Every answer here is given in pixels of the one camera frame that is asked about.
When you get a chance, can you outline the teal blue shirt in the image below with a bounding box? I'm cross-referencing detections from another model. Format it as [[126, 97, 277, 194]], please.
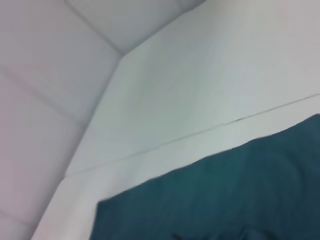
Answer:
[[89, 113, 320, 240]]

